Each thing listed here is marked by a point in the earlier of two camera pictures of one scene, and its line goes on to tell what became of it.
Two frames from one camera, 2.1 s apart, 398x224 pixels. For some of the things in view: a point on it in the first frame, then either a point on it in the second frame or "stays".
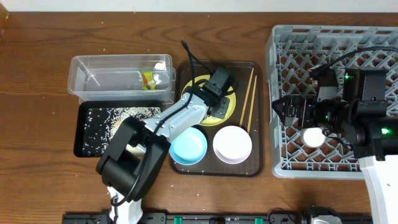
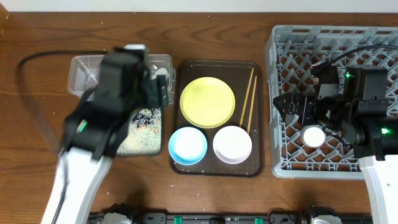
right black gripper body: x=313 y=114 stays
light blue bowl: x=189 y=147 stays
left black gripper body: x=221 y=107 -> x=160 y=92
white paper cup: x=312 y=137 stays
